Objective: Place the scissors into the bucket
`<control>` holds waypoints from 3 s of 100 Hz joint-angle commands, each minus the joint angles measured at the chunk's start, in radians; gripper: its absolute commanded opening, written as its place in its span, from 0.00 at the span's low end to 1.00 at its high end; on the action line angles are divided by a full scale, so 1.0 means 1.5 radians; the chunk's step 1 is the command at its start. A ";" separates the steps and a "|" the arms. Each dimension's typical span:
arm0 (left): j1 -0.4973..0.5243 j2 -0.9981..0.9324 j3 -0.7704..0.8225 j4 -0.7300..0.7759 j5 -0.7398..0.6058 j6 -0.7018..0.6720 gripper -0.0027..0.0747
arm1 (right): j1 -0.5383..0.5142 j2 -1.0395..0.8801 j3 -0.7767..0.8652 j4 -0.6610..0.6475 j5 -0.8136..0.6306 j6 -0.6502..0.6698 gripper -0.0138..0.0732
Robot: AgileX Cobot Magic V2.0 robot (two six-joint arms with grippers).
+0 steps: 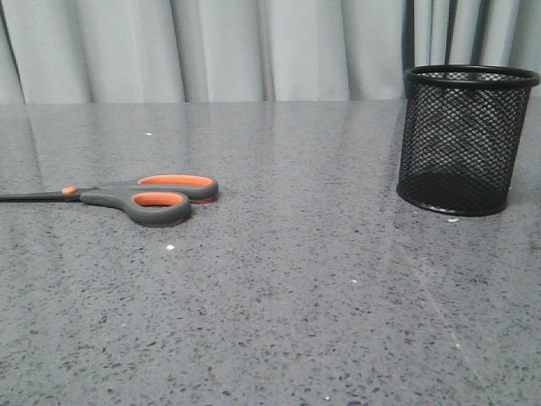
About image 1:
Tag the grey and orange scissors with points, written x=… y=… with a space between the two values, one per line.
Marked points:
x=155 y=200

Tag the black mesh bucket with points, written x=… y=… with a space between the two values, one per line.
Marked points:
x=462 y=130

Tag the grey curtain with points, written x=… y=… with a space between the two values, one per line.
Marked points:
x=247 y=51

